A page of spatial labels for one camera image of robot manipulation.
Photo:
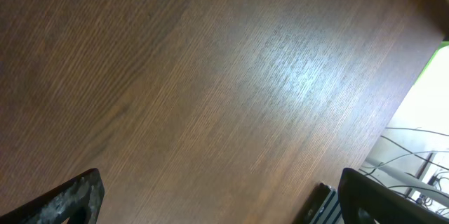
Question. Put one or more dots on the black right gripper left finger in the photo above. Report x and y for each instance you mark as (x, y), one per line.
(78, 200)

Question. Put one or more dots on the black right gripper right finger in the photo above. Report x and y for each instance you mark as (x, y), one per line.
(362, 200)

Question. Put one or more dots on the aluminium frame rail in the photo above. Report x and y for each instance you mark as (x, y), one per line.
(321, 207)

